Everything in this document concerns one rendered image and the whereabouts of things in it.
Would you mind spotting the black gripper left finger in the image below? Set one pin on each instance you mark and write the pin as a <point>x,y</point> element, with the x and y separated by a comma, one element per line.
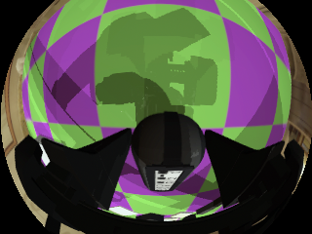
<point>96,166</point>

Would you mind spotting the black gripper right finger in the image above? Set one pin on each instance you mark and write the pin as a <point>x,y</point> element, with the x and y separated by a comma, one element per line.
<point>235,165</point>

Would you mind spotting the dark grey controller unit with green rocker switches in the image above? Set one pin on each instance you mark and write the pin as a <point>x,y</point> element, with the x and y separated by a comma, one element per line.
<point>167,148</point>

